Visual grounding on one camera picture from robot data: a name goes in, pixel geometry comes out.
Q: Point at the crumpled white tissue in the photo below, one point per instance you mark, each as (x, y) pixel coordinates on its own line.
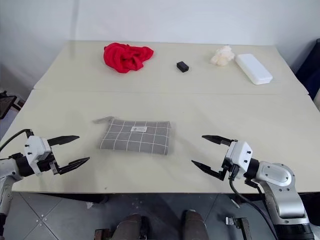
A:
(222, 57)

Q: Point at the small black box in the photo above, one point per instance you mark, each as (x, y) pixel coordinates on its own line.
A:
(182, 66)

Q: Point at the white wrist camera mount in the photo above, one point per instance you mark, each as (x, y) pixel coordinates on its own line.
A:
(240, 155)
(36, 146)

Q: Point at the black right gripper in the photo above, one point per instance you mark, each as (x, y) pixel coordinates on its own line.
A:
(233, 172)

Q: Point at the dark rounded shape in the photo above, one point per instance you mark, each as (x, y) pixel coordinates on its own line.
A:
(193, 225)
(130, 226)

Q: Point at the crumpled red cloth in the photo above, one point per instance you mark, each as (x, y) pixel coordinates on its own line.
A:
(122, 57)

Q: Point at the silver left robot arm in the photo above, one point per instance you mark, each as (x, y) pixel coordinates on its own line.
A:
(10, 170)

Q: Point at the black device on stand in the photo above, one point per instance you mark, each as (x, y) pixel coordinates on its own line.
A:
(6, 102)

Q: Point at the grey checked zipper pouch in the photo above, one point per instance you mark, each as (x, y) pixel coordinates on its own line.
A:
(135, 138)

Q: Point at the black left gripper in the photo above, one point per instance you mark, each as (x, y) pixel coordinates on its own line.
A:
(46, 163)

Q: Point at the white rectangular case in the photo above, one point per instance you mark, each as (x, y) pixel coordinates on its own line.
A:
(253, 68)

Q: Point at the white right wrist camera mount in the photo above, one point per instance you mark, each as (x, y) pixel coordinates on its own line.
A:
(240, 155)

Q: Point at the dark blue chair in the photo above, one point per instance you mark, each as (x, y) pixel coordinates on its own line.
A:
(310, 75)

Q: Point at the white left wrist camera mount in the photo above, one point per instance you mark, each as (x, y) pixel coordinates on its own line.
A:
(36, 146)

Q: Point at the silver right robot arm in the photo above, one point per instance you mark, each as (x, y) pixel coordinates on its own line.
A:
(280, 180)

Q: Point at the silver metal clamp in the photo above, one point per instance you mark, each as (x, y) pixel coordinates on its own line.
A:
(236, 222)

